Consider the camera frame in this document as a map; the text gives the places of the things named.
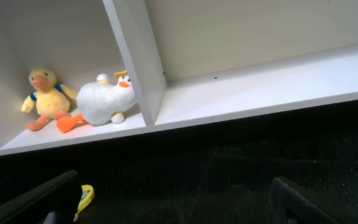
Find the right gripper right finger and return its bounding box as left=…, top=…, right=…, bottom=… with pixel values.
left=268, top=176, right=342, bottom=224

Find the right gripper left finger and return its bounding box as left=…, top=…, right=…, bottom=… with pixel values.
left=0, top=169, right=83, bottom=224

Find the yellow rattle drum toy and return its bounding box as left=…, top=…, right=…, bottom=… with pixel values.
left=73, top=184, right=95, bottom=222

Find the yellow plush duck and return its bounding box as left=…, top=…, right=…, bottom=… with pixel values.
left=21, top=68, right=79, bottom=132

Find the white plush duck with hat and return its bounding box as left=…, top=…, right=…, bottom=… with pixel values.
left=56, top=69, right=137, bottom=134

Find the white shelf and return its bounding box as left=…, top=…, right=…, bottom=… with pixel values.
left=0, top=0, right=358, bottom=160

